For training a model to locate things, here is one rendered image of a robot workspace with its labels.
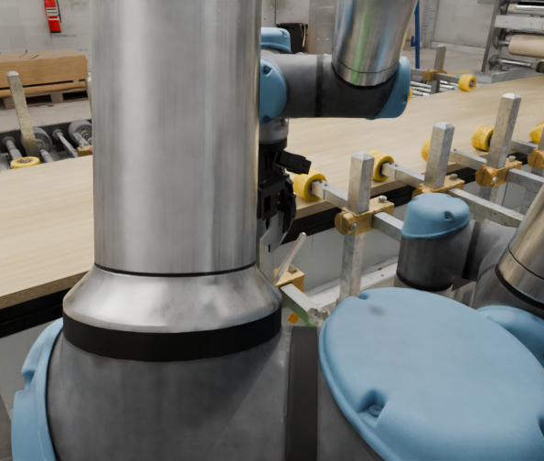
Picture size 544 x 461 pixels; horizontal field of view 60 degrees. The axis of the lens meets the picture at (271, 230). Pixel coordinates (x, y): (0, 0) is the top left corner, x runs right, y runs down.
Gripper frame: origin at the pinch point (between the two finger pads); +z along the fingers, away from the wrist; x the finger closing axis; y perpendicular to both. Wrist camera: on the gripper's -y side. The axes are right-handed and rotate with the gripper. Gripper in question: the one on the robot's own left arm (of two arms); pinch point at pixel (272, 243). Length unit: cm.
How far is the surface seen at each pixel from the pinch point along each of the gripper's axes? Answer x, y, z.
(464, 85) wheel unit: -26, -199, 7
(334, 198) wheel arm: -7.5, -34.9, 5.8
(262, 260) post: -5.3, -3.8, 7.3
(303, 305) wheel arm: 3.9, -4.7, 14.7
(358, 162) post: 2.1, -26.9, -7.9
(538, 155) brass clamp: 26, -95, 4
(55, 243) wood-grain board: -50, 15, 11
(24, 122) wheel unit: -117, -16, 1
